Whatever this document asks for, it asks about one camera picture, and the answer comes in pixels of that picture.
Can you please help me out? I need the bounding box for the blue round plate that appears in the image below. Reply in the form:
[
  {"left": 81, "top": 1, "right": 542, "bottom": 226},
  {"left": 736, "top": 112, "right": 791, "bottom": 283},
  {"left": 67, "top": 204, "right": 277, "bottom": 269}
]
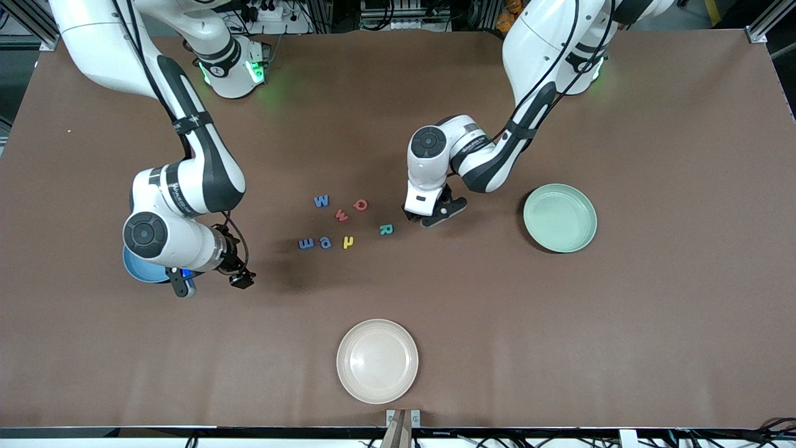
[{"left": 123, "top": 246, "right": 175, "bottom": 284}]

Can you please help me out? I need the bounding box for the green round plate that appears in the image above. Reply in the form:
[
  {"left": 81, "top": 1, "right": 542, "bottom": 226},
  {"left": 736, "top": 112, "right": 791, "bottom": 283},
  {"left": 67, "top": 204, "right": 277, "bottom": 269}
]
[{"left": 522, "top": 183, "right": 598, "bottom": 254}]

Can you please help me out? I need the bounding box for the beige round plate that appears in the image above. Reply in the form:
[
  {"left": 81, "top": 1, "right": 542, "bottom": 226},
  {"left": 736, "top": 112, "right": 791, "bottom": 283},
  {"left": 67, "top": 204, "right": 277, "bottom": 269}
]
[{"left": 336, "top": 319, "right": 419, "bottom": 405}]

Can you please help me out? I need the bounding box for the black equipment rack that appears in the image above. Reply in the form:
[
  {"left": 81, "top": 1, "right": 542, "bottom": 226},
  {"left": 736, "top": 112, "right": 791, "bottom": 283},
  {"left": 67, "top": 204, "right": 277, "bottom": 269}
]
[{"left": 359, "top": 0, "right": 453, "bottom": 32}]

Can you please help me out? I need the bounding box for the orange bag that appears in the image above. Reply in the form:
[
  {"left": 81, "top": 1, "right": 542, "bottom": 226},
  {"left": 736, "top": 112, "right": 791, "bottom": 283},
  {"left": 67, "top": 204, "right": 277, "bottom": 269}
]
[{"left": 496, "top": 0, "right": 520, "bottom": 32}]

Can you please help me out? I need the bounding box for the white power strip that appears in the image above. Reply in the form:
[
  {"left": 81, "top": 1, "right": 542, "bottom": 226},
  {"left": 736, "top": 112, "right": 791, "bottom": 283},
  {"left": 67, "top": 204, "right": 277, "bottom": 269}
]
[{"left": 239, "top": 0, "right": 312, "bottom": 35}]

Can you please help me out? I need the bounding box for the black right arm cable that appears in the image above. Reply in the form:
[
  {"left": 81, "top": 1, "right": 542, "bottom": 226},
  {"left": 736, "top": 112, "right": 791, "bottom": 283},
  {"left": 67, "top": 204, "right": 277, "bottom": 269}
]
[{"left": 109, "top": 0, "right": 251, "bottom": 271}]

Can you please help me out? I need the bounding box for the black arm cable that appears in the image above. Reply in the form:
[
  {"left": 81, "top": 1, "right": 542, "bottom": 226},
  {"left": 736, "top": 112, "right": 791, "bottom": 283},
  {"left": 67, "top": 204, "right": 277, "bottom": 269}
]
[
  {"left": 494, "top": 0, "right": 616, "bottom": 145},
  {"left": 109, "top": 0, "right": 251, "bottom": 271}
]

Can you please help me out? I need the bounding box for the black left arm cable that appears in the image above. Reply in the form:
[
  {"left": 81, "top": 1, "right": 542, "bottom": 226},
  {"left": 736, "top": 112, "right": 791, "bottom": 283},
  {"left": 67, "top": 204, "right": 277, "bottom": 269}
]
[{"left": 494, "top": 0, "right": 616, "bottom": 145}]

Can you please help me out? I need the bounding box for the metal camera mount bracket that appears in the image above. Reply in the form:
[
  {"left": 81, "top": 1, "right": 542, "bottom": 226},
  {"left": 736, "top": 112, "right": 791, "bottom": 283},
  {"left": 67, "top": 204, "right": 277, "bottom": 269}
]
[{"left": 381, "top": 409, "right": 421, "bottom": 448}]

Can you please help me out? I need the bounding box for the aluminium frame profile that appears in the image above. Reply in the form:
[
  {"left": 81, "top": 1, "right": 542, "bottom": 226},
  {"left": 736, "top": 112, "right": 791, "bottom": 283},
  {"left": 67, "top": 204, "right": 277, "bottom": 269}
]
[
  {"left": 0, "top": 0, "right": 63, "bottom": 50},
  {"left": 746, "top": 0, "right": 796, "bottom": 44}
]

